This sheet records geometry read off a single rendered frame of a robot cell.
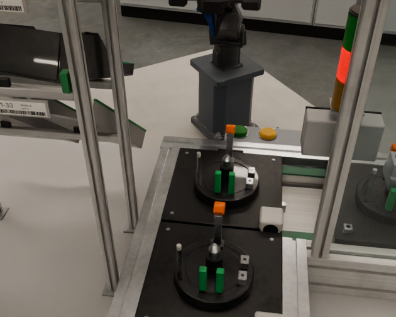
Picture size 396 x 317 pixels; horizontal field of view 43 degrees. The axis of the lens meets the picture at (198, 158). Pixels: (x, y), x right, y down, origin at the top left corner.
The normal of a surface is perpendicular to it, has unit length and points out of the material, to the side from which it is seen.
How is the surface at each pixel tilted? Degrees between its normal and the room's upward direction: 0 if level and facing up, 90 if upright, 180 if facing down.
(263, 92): 0
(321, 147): 90
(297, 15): 90
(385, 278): 90
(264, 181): 0
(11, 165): 0
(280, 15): 90
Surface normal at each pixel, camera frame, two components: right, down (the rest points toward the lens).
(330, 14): -0.26, 0.60
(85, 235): 0.00, -0.79
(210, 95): -0.87, 0.31
